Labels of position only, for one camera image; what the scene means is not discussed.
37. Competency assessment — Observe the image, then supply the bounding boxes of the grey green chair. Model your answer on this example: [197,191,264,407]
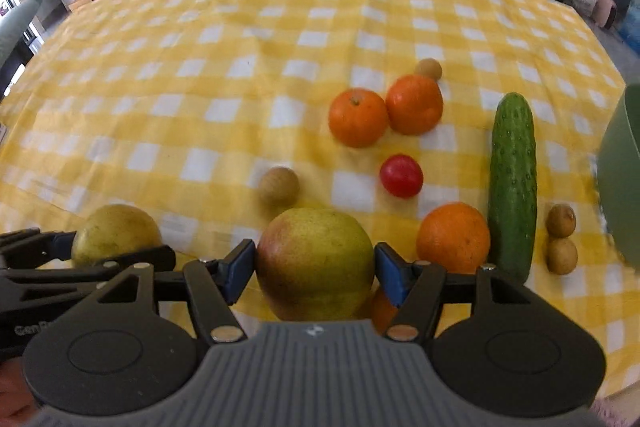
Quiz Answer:
[0,0,43,72]

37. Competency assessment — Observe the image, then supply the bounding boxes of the yellow green pear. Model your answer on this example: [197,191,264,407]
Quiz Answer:
[71,204,163,268]

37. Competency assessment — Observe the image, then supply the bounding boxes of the yellow checkered tablecloth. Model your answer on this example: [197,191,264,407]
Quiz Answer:
[0,0,630,403]

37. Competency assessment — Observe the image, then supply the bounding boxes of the green cucumber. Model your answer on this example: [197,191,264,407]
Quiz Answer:
[487,92,538,285]

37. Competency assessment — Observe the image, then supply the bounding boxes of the pink heater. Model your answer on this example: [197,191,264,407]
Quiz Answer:
[591,0,618,29]

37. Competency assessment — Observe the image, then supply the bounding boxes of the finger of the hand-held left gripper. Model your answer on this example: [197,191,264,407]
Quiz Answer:
[0,229,77,264]
[0,246,177,304]

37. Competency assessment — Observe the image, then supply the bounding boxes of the large green red apple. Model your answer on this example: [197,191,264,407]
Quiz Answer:
[255,207,376,322]

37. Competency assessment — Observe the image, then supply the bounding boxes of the orange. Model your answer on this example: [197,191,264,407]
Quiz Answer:
[385,74,445,136]
[370,287,401,335]
[328,88,390,148]
[416,202,492,275]

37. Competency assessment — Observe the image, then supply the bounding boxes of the green bowl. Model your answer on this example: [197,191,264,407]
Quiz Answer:
[597,83,640,270]

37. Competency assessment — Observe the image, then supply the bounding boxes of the red tomato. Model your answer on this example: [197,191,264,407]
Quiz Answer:
[379,154,424,199]

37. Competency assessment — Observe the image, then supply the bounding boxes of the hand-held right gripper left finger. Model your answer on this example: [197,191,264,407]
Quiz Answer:
[95,239,257,344]

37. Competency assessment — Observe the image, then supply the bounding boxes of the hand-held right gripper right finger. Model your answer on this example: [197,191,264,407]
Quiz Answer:
[374,242,539,342]

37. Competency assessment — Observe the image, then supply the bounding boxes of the person's left hand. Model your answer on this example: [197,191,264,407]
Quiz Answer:
[0,359,38,425]

